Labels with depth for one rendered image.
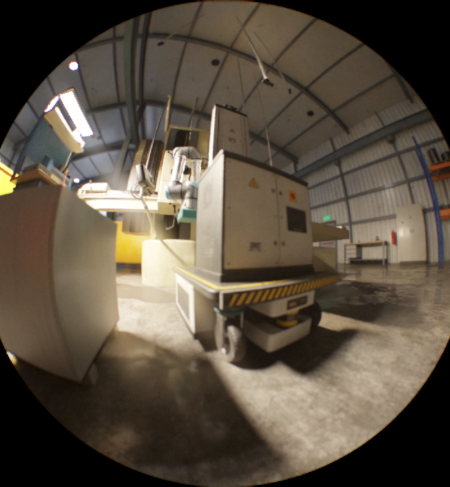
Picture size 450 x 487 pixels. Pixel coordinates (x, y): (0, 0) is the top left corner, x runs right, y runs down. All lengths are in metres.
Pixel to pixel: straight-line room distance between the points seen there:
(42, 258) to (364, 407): 0.86
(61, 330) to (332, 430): 0.66
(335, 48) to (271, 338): 8.53
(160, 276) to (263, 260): 1.59
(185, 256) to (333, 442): 2.06
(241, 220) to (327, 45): 8.10
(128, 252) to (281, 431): 4.47
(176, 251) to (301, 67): 8.21
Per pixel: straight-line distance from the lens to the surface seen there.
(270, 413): 0.51
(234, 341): 0.56
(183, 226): 2.70
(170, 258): 2.04
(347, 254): 7.60
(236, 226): 0.58
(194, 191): 1.17
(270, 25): 7.97
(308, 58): 8.29
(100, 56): 9.89
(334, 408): 0.55
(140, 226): 2.73
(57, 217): 0.42
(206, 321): 0.70
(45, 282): 0.44
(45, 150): 2.21
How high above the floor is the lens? 0.41
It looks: 4 degrees up
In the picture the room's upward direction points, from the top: 1 degrees clockwise
